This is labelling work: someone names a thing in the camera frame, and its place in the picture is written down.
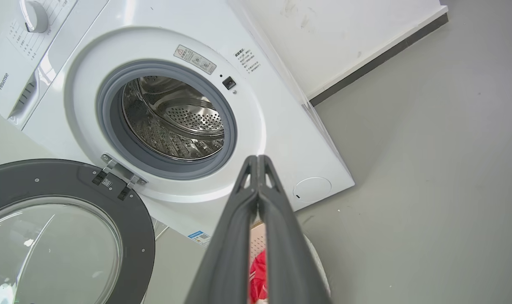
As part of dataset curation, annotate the beige perforated laundry basket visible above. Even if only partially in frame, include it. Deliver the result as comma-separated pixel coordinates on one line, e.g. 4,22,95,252
248,220,331,302

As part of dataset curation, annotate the round white filter cover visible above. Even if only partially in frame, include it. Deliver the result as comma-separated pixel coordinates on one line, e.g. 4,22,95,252
293,177,332,203

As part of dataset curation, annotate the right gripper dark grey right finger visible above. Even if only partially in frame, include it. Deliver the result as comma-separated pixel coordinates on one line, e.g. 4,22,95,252
258,155,332,304

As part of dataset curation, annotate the white detergent drawer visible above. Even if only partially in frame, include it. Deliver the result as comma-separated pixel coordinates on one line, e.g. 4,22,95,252
0,42,43,123

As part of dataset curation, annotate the black baseboard strip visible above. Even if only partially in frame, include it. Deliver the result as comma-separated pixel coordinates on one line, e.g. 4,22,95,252
309,13,449,107

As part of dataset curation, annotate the small black text sticker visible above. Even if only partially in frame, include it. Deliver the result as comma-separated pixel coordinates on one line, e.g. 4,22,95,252
233,48,261,74

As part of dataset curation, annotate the white front-load washing machine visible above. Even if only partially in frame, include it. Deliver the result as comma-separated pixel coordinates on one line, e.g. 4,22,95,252
0,0,355,243

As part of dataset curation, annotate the white round control knob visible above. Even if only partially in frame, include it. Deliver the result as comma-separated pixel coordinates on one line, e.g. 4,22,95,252
19,0,49,33

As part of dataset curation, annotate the round black glass washer door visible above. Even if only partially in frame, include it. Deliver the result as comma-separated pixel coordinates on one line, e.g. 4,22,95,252
0,159,156,304

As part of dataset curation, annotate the perforated steel washer drum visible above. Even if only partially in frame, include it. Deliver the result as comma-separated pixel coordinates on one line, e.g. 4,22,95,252
121,76,225,161

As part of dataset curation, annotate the grey warning sticker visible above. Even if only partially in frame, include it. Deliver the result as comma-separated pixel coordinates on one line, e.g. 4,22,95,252
174,45,217,75

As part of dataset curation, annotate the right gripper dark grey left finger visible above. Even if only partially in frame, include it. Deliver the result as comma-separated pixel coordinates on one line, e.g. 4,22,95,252
184,155,260,304

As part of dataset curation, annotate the blue energy label sticker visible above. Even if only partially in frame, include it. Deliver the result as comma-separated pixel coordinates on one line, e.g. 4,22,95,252
188,231,211,247

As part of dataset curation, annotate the metal door hinge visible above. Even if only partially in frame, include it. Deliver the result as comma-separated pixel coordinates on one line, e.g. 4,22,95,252
91,153,147,201

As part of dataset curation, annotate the red garment with white stripes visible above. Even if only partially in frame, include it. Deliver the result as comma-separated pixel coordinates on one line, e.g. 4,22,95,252
249,250,268,304

